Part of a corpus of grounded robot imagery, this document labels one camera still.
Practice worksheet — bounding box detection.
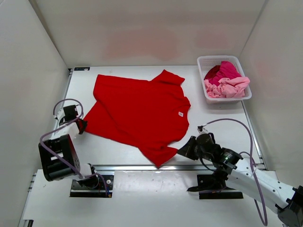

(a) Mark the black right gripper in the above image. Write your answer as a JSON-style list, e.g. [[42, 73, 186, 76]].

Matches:
[[177, 137, 213, 162]]

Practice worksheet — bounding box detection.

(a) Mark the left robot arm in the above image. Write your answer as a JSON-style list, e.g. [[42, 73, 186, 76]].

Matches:
[[38, 119, 99, 188]]

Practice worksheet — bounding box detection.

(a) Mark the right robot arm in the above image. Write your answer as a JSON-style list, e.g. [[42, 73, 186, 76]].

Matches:
[[177, 133, 303, 227]]

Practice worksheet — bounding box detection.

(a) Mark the dark label sticker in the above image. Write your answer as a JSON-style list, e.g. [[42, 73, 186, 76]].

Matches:
[[73, 67, 90, 71]]

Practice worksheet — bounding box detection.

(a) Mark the light pink t shirt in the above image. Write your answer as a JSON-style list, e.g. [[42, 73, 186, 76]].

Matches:
[[204, 77, 250, 98]]

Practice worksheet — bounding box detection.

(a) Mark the dark red t shirt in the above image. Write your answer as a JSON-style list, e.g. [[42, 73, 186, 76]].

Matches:
[[204, 65, 220, 81]]

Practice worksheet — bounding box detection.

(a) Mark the magenta t shirt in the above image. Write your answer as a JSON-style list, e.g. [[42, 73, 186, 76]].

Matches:
[[212, 61, 241, 86]]

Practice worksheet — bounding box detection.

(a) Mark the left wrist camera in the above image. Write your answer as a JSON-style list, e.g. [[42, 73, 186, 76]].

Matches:
[[55, 105, 78, 124]]

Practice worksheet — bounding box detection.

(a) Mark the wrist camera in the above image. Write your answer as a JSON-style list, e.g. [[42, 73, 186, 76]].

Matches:
[[55, 105, 78, 124], [197, 125, 209, 137]]

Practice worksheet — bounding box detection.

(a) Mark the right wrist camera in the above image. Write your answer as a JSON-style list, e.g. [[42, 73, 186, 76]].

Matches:
[[197, 125, 209, 137]]

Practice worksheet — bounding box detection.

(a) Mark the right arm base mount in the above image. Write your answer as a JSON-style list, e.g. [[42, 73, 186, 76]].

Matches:
[[187, 174, 243, 200]]

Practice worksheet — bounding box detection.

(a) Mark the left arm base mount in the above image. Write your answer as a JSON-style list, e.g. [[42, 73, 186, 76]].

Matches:
[[70, 164, 115, 198]]

